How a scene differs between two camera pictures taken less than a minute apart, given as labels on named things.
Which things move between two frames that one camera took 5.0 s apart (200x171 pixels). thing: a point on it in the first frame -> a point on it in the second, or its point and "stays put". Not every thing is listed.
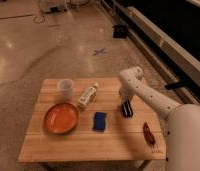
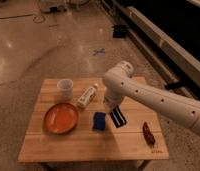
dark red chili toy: [148, 135] stays put
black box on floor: [120, 31] stays put
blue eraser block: [99, 121] stays put
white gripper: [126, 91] -> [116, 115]
